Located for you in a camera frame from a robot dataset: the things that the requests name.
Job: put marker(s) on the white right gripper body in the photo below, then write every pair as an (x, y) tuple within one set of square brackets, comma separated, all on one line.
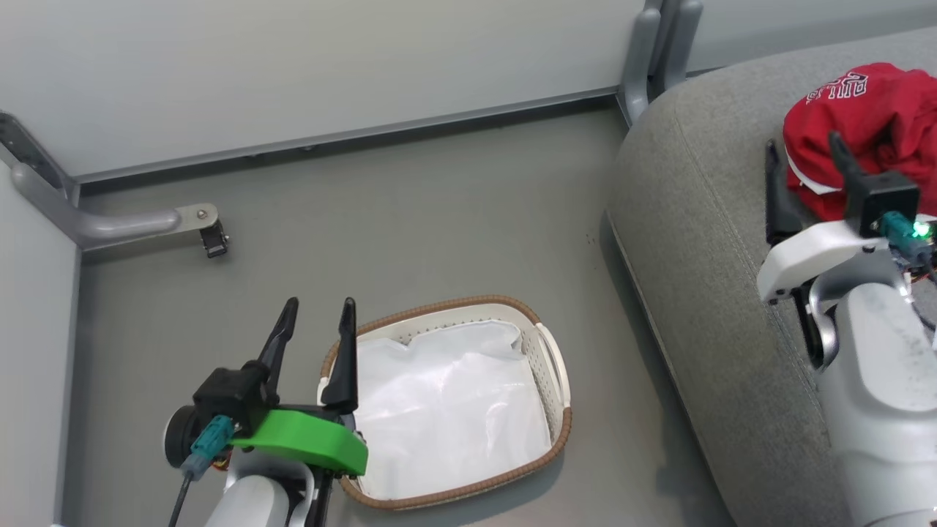
[(805, 252)]

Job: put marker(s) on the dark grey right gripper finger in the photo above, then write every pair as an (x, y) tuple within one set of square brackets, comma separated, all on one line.
[(843, 157), (777, 197)]

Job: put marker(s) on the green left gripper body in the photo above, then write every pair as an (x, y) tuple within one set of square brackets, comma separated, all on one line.
[(307, 439)]

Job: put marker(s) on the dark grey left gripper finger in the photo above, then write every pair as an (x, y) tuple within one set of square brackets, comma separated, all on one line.
[(345, 366), (278, 344)]

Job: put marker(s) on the red basketball jersey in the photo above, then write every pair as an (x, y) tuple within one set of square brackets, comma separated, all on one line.
[(878, 110)]

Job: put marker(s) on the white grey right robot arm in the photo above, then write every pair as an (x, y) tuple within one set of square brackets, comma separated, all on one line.
[(878, 402)]

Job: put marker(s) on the grey fabric sofa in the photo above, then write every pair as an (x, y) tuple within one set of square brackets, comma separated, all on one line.
[(695, 219)]

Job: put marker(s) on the white cloth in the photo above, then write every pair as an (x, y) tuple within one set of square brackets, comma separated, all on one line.
[(446, 410)]

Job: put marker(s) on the black caster wheel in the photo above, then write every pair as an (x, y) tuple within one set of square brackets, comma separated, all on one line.
[(214, 241)]

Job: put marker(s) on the long grey partition foot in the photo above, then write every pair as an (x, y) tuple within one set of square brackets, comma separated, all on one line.
[(124, 223)]

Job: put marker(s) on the white laundry basket brown rim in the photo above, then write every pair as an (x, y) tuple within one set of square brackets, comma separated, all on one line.
[(556, 366)]

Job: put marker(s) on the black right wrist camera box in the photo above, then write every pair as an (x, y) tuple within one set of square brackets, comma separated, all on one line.
[(882, 201)]

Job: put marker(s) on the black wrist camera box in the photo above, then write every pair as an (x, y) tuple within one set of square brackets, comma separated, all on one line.
[(227, 395), (882, 201)]

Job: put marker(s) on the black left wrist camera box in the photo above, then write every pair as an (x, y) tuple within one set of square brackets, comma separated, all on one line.
[(227, 395)]

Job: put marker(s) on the grey aluminium partition rail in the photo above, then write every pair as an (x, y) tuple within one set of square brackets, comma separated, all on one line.
[(329, 135)]

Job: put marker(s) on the grey aluminium partition post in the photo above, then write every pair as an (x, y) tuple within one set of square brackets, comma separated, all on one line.
[(667, 11)]

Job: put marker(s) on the grey corner post with bracket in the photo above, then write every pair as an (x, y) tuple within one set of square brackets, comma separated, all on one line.
[(29, 150)]

